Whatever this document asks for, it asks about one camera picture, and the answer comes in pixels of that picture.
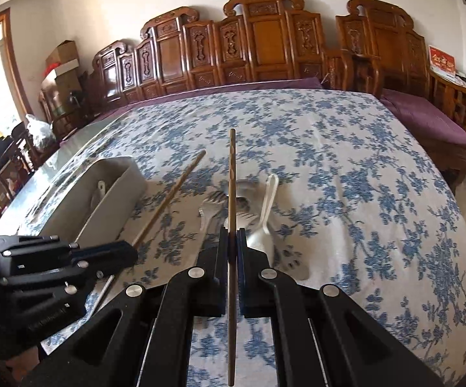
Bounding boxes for small white spoon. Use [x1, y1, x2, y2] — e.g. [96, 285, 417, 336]
[253, 174, 280, 253]

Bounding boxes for brown cardboard box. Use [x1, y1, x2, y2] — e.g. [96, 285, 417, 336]
[46, 40, 78, 69]

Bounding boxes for rectangular metal box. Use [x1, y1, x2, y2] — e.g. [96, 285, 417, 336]
[39, 156, 148, 251]

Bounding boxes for wooden glass cabinet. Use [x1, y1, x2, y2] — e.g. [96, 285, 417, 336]
[39, 70, 92, 138]

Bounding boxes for red desk calendar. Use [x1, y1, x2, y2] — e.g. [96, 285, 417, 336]
[429, 45, 457, 75]

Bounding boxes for blue floral tablecloth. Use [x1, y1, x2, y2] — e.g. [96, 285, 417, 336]
[15, 88, 466, 387]

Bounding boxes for square purple seat cushion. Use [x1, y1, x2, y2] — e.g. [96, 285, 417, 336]
[380, 89, 466, 148]

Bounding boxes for carved wooden sofa bench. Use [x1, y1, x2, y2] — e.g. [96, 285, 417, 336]
[86, 0, 355, 114]

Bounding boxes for metal spoon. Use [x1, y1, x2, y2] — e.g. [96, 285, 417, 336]
[236, 181, 267, 206]

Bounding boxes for wooden chopstick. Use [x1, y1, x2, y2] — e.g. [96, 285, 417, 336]
[226, 128, 239, 386]
[95, 149, 207, 313]

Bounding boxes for wooden door frame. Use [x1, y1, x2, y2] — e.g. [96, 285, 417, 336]
[0, 8, 34, 138]

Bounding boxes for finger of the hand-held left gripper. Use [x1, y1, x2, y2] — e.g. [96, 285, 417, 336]
[0, 260, 137, 303]
[0, 235, 139, 275]

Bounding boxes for flat white box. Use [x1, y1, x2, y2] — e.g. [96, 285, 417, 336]
[41, 60, 80, 81]

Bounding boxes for large white soup spoon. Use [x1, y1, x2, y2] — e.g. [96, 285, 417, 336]
[92, 181, 108, 210]

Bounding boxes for clear plastic bag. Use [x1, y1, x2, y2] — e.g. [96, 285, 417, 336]
[25, 114, 54, 148]

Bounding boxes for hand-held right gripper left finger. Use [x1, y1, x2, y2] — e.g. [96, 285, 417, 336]
[19, 226, 234, 387]

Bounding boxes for carved wooden armchair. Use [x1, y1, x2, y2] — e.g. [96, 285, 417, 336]
[336, 0, 466, 170]

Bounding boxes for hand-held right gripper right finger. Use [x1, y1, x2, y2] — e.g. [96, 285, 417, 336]
[236, 228, 445, 387]

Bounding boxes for dark wooden dining chair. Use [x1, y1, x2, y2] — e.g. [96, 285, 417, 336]
[0, 123, 62, 210]

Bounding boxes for black desk fan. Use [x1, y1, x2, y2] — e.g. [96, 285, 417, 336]
[67, 89, 86, 109]

